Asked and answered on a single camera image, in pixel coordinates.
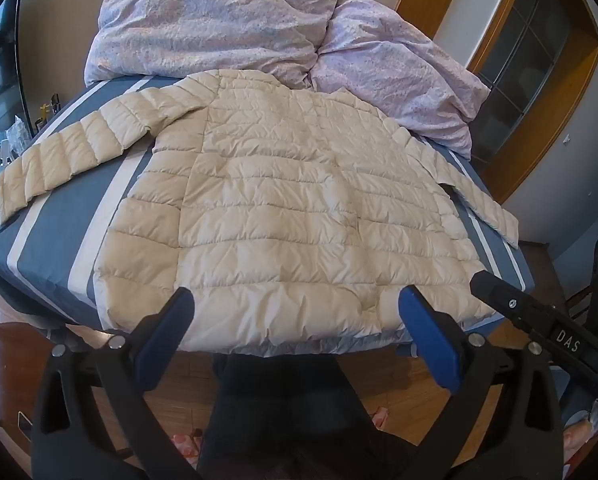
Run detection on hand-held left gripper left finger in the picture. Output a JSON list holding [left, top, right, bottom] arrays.
[[32, 287, 200, 480]]

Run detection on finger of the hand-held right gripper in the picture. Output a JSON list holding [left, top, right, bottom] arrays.
[[470, 270, 598, 403]]

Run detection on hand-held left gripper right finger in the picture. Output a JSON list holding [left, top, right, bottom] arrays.
[[398, 285, 564, 480]]

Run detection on beige quilted down jacket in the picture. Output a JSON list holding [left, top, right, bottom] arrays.
[[0, 69, 520, 358]]

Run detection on blue white striped bed sheet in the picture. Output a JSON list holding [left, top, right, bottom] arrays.
[[0, 72, 534, 361]]

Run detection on person's legs in dark trousers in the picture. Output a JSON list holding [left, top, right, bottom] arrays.
[[199, 354, 415, 480]]

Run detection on wooden framed glass door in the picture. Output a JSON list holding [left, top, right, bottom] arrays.
[[466, 0, 598, 203]]

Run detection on crumpled clear plastic bag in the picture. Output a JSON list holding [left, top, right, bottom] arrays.
[[6, 116, 30, 157]]

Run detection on lilac floral duvet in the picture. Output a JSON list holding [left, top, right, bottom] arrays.
[[83, 0, 344, 87], [310, 0, 492, 157]]

